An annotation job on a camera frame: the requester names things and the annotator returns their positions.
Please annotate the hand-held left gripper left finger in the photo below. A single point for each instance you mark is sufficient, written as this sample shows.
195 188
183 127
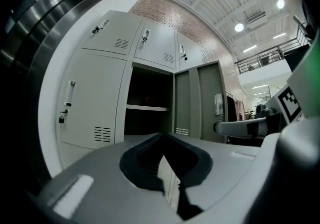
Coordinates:
105 180

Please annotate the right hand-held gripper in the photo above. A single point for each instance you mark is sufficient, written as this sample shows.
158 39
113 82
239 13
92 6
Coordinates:
275 108

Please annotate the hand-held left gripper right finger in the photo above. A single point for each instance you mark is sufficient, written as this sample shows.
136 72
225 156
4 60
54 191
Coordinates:
225 173

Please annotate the grey metal locker cabinet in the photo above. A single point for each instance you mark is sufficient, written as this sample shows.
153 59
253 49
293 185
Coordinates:
95 93

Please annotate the black hanging garment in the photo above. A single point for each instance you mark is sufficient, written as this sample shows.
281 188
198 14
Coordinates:
231 109

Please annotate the pink hanging garment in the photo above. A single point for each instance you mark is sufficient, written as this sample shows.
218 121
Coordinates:
241 110

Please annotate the grey metal balcony railing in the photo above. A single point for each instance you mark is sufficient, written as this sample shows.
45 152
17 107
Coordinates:
250 64

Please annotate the long ceiling light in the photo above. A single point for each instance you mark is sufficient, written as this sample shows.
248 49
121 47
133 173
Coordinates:
279 36
250 48

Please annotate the round ceiling lamp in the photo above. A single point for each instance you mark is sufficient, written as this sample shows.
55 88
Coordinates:
239 27
280 3

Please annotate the white ceiling air conditioner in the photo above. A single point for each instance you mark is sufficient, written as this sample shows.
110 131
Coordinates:
257 17

